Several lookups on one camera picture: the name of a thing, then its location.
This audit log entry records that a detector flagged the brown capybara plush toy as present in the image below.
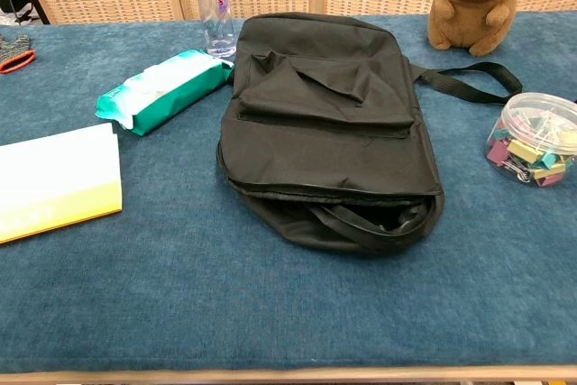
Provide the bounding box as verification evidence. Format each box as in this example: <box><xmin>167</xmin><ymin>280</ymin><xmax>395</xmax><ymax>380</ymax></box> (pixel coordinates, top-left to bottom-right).
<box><xmin>426</xmin><ymin>0</ymin><xmax>535</xmax><ymax>58</ymax></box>

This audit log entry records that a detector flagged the green wet wipes pack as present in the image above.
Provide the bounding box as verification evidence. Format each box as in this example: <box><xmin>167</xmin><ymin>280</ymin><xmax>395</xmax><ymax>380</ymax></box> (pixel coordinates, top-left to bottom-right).
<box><xmin>95</xmin><ymin>49</ymin><xmax>235</xmax><ymax>137</ymax></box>

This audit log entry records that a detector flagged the clear jar of binder clips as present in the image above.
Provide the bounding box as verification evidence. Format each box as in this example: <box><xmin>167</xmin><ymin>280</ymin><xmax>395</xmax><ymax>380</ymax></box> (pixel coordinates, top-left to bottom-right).
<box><xmin>484</xmin><ymin>92</ymin><xmax>577</xmax><ymax>189</ymax></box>

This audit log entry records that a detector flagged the blue table cloth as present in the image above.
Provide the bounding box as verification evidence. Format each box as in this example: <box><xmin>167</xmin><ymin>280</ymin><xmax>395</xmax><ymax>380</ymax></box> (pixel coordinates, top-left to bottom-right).
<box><xmin>0</xmin><ymin>10</ymin><xmax>577</xmax><ymax>375</ymax></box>

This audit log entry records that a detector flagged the grey work glove orange cuff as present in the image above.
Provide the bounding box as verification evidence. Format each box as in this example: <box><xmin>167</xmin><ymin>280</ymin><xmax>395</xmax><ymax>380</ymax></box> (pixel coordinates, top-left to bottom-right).
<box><xmin>0</xmin><ymin>34</ymin><xmax>37</xmax><ymax>75</ymax></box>

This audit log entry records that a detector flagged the clear plastic water bottle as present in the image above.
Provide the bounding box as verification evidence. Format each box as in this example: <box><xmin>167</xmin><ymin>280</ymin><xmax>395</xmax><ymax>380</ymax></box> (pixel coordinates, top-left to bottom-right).
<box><xmin>192</xmin><ymin>0</ymin><xmax>239</xmax><ymax>59</ymax></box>

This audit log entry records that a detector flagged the black fabric bag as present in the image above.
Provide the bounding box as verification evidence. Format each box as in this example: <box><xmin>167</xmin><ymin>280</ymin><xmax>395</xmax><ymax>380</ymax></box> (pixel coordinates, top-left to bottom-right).
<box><xmin>215</xmin><ymin>11</ymin><xmax>524</xmax><ymax>257</ymax></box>

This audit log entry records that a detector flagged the yellow and white book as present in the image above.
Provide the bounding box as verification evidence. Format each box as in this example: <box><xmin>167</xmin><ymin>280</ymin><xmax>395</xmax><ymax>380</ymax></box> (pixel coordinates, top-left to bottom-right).
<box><xmin>0</xmin><ymin>122</ymin><xmax>124</xmax><ymax>245</ymax></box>

